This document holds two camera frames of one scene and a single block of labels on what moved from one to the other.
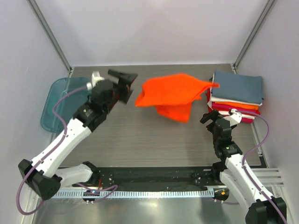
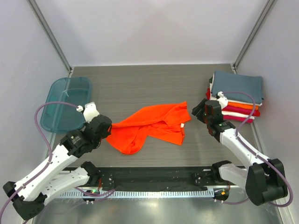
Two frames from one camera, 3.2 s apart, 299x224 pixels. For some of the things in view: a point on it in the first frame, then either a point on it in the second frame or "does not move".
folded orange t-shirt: x=251 y=107 does not move
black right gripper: x=211 y=121 to x=199 y=109
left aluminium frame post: x=43 y=24 does not move
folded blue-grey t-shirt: x=238 y=87 does not move
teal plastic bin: x=67 y=106 does not move
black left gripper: x=123 y=86 to x=105 y=127
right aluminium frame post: x=261 y=20 does not move
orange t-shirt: x=173 y=95 to x=164 y=122
